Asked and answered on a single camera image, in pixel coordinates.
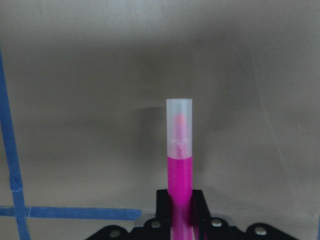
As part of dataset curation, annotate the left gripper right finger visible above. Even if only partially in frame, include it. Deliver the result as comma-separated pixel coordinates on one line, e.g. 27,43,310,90
191,189,212,240

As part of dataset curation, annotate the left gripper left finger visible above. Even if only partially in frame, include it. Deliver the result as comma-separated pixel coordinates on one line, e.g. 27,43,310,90
155,189,172,240

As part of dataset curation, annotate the pink marker pen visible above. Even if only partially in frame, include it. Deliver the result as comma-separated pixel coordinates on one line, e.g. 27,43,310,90
166,98,194,240

